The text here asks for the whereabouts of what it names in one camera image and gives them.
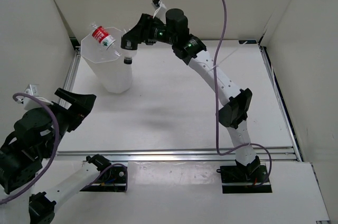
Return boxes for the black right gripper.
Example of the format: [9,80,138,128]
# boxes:
[123,15,176,46]

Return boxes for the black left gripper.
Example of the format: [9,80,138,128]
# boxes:
[42,87,96,157]

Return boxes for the small black label bottle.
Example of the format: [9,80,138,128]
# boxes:
[120,33,138,65]

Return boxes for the red label plastic bottle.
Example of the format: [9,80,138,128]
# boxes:
[89,22,121,61]

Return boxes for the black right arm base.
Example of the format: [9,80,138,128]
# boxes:
[216,163,273,194]

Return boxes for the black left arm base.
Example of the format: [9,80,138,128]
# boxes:
[81,163,128,193]

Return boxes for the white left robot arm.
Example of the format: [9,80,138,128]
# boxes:
[1,88,111,223]

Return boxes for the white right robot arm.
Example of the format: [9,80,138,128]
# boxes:
[121,8,260,182]

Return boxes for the white translucent plastic bin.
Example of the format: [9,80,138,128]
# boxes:
[80,27,133,94]

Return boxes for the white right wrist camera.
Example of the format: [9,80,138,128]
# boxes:
[152,0,167,21]

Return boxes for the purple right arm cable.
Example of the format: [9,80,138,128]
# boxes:
[153,0,273,188]

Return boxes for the aluminium front rail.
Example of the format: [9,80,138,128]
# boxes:
[55,147,301,162]

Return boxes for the aluminium right rail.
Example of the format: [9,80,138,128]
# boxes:
[259,45,304,162]

